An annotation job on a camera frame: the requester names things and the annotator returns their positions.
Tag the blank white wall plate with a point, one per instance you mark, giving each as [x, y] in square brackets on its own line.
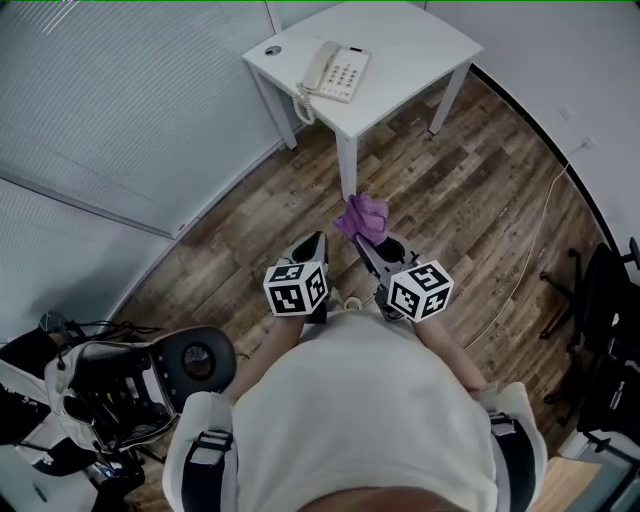
[565, 112]

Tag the white wall socket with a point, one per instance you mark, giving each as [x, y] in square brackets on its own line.
[588, 143]

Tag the person's beige shoe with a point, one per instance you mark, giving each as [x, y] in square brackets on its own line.
[354, 303]

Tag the person's white shirt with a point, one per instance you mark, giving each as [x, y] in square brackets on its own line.
[360, 400]

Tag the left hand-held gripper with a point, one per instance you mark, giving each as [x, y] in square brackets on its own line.
[290, 295]

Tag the light wooden panel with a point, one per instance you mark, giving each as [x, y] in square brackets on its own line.
[572, 485]

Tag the white backpack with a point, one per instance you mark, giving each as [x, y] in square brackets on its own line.
[60, 385]

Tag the white window blinds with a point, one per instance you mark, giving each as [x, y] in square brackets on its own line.
[100, 100]
[60, 260]

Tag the white telephone handset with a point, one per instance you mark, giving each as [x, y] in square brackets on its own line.
[320, 65]

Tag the purple cloth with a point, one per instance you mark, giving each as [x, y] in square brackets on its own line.
[365, 217]

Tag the black office chair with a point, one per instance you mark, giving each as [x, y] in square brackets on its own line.
[605, 300]

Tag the black chair with round hole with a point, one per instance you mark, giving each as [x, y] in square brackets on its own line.
[170, 360]

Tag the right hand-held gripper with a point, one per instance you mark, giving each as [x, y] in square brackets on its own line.
[417, 295]

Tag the person's right forearm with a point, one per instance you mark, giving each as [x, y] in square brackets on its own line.
[445, 350]

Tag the beige telephone base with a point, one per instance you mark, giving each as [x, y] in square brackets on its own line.
[347, 75]

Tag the person's left forearm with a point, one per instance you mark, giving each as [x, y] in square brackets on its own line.
[280, 340]

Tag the white table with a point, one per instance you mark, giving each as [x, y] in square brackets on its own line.
[400, 55]

